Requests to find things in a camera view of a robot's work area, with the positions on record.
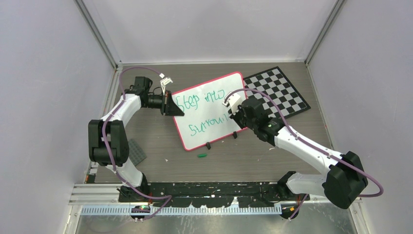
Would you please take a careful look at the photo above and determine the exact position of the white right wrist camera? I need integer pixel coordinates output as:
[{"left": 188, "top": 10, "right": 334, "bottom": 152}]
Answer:
[{"left": 223, "top": 94, "right": 243, "bottom": 115}]

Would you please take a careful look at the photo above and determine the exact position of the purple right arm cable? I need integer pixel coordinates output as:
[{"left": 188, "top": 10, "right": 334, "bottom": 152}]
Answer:
[{"left": 225, "top": 88, "right": 384, "bottom": 221}]

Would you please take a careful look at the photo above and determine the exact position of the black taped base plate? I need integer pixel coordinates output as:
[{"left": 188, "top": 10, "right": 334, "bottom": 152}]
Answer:
[{"left": 117, "top": 182, "right": 305, "bottom": 208}]

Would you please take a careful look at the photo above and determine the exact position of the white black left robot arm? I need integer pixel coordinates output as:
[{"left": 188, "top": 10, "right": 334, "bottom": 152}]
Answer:
[{"left": 88, "top": 77, "right": 184, "bottom": 202}]

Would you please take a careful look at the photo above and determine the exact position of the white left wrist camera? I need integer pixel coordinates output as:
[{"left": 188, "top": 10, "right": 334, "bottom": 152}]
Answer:
[{"left": 159, "top": 73, "right": 173, "bottom": 94}]

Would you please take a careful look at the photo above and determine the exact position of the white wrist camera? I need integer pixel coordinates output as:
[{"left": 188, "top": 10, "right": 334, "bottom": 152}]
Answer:
[
  {"left": 223, "top": 94, "right": 243, "bottom": 115},
  {"left": 159, "top": 73, "right": 173, "bottom": 94}
]

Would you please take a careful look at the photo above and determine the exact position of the black and white chessboard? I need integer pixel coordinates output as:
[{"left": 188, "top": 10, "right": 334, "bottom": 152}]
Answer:
[{"left": 244, "top": 66, "right": 311, "bottom": 118}]

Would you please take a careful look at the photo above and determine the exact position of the aluminium front rail frame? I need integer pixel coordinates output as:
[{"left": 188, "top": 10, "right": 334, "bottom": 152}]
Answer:
[{"left": 68, "top": 183, "right": 363, "bottom": 216}]

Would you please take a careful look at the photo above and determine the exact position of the grey studded baseplate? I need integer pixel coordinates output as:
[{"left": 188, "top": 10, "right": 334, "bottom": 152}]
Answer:
[{"left": 128, "top": 139, "right": 147, "bottom": 166}]

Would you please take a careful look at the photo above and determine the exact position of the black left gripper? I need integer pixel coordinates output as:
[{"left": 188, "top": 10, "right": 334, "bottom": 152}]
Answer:
[{"left": 144, "top": 91, "right": 185, "bottom": 117}]

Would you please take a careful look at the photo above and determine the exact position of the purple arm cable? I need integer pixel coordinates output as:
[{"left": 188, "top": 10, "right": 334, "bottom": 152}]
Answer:
[
  {"left": 101, "top": 66, "right": 173, "bottom": 221},
  {"left": 225, "top": 88, "right": 384, "bottom": 221}
]

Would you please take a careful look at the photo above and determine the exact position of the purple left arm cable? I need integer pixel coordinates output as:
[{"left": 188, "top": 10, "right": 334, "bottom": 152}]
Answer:
[{"left": 101, "top": 66, "right": 173, "bottom": 221}]

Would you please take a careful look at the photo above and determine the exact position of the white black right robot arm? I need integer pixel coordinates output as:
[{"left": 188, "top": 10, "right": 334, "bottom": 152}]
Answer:
[{"left": 223, "top": 94, "right": 368, "bottom": 209}]

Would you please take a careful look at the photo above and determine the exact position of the pink-framed whiteboard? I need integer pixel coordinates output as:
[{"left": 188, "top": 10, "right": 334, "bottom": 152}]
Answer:
[{"left": 172, "top": 72, "right": 244, "bottom": 151}]

